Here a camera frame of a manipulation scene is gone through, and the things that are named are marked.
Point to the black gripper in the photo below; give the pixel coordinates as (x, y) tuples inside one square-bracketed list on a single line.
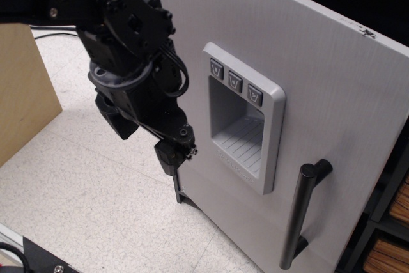
[(142, 100)]

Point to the grey toy fridge door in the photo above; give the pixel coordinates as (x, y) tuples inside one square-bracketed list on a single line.
[(358, 101)]

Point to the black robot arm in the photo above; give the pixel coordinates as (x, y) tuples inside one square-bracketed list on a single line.
[(134, 67)]

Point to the grey ice dispenser panel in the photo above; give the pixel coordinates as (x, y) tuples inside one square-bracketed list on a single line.
[(246, 115)]

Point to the light wooden board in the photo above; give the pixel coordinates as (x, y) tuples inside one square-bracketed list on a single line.
[(28, 99)]

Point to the dark shelf unit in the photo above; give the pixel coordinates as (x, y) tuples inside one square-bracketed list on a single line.
[(390, 18)]

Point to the orange folders on shelf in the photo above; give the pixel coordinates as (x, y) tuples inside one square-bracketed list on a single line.
[(390, 253)]

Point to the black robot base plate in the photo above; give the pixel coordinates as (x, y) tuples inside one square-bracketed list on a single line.
[(40, 260)]

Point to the black fridge door handle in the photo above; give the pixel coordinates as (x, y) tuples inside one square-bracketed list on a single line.
[(310, 175)]

